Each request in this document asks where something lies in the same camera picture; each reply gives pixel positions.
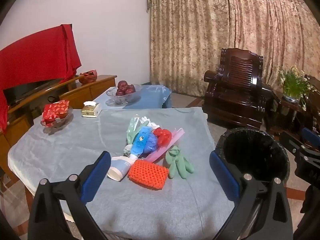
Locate glass fruit bowl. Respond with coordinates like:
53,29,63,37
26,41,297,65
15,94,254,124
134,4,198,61
105,84,142,105

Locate orange crochet sponge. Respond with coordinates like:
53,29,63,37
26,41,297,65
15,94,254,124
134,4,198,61
127,159,169,190

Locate dark wooden side table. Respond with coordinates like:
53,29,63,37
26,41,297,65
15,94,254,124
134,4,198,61
265,90,308,135

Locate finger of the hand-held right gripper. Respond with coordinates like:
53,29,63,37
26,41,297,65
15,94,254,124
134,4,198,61
279,131,320,170
301,127,320,147

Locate gold and white tissue box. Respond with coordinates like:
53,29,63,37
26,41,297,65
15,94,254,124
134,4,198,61
81,101,102,118

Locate blue tablecloth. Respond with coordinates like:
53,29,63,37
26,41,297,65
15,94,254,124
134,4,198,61
93,85,172,110

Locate red patterned snack packet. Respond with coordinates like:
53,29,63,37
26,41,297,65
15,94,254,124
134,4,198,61
42,100,70,124

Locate long green rubber glove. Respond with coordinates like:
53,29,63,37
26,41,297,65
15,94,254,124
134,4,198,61
126,120,150,145

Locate grey tablecloth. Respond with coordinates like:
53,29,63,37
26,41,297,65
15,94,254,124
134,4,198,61
7,107,235,238

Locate potted white flowers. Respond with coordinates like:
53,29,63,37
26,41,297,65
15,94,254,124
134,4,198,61
278,65,317,110

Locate dark wooden armchair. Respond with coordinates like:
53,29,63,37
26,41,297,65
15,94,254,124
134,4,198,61
304,74,320,130
203,48,273,130

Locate wooden television cabinet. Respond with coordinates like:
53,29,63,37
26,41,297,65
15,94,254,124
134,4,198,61
0,74,117,180

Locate white paper cup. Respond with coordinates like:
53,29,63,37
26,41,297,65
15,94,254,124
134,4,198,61
107,156,134,181

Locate beige patterned curtain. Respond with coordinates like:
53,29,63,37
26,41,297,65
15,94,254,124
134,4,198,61
146,0,320,98

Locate glass dish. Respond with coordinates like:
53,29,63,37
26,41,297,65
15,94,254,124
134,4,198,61
40,106,74,128

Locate bin with black liner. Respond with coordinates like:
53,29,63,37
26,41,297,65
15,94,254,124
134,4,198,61
215,127,290,183

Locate white tissue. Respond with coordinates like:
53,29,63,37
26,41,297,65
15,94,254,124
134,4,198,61
139,116,160,129

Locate small red plastic bag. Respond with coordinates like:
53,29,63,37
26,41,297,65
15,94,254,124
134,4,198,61
153,127,172,146

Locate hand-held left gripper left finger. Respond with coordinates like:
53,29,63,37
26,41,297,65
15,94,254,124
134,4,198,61
28,151,112,240

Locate blue plastic bag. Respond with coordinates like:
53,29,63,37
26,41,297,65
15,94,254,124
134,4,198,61
142,132,160,154

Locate blue tube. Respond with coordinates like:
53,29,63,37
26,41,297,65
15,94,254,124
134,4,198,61
129,127,153,160

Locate red cloth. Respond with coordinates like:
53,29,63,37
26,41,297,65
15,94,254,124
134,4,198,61
0,24,82,133

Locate black television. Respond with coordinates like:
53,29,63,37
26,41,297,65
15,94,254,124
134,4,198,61
3,79,62,105

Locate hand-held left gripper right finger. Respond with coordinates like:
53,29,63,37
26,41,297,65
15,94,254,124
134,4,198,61
209,150,293,240

